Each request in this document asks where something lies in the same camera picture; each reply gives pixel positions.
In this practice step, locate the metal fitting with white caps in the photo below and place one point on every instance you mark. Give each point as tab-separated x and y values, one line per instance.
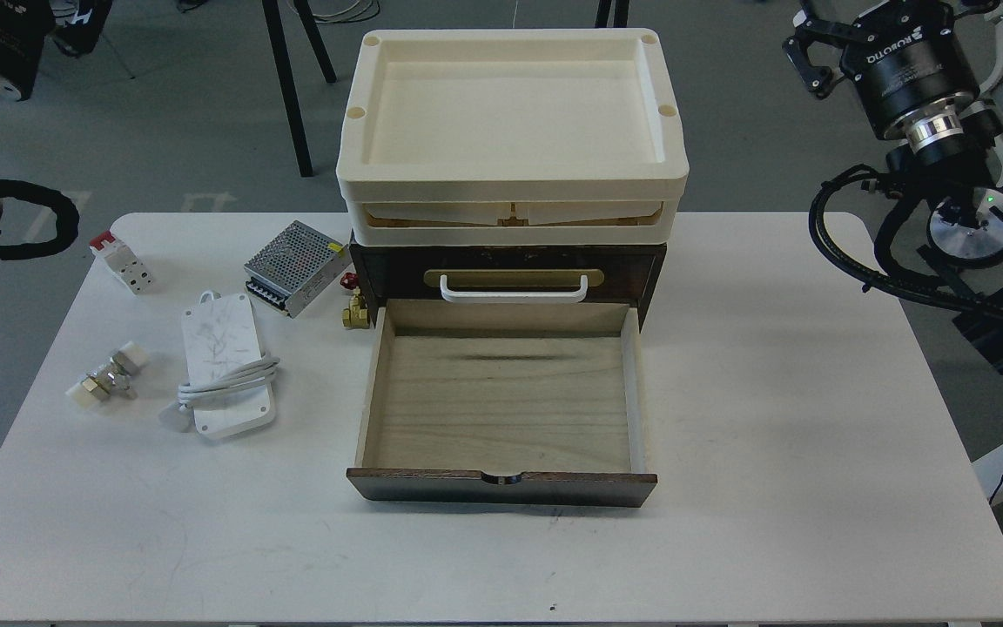
113	378

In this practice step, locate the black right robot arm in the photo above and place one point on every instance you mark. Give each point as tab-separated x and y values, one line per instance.
942	243

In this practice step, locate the cream plastic tray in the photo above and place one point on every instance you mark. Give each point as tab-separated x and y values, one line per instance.
552	137

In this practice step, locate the white power strip with cable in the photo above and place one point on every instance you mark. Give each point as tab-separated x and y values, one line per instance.
228	388

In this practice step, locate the red white circuit breaker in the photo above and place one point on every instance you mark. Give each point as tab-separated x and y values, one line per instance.
121	261

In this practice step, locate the brass valve red handle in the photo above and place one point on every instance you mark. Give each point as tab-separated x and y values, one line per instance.
355	316

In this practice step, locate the white drawer handle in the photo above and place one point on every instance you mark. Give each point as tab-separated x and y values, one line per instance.
513	295

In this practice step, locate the open wooden drawer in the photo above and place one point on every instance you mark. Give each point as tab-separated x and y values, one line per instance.
528	403

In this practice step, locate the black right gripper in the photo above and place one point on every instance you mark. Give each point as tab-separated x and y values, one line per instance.
910	74

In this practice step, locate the dark wooden cabinet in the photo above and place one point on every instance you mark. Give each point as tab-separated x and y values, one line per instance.
617	273

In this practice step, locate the metal mesh power supply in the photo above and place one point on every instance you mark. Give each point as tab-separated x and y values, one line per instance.
295	267

